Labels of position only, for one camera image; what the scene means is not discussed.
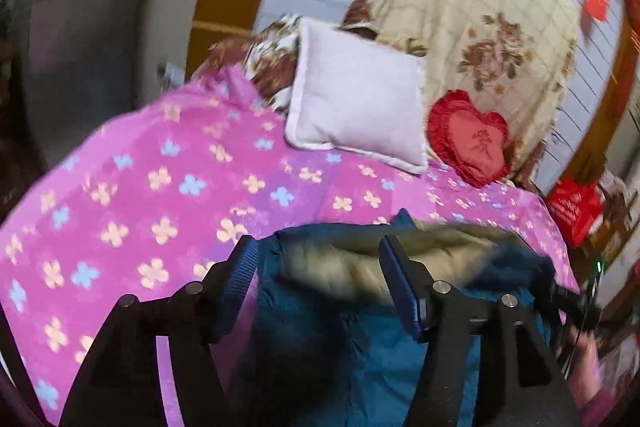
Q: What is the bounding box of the teal puffer jacket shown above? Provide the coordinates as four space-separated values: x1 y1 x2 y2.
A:
231 212 560 426

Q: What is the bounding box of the person's right hand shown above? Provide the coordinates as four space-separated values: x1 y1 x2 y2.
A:
567 327 602 409

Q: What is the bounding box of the red shopping bag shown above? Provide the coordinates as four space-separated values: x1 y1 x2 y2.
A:
544 178 603 249

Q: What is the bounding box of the pink floral bedsheet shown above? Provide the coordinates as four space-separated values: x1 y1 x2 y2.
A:
1 75 576 422

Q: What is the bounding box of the red heart cushion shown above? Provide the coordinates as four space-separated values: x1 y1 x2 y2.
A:
425 90 510 187

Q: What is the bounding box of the cream floral rose quilt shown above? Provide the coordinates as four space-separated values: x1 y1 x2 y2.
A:
341 0 579 173

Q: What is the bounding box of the white pillow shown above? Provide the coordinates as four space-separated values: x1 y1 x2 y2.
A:
284 17 426 174

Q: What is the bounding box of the brown floral blanket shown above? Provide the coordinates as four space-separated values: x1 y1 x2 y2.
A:
191 14 300 113

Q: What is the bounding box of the grey refrigerator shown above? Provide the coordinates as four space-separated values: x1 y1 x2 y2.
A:
9 0 140 168

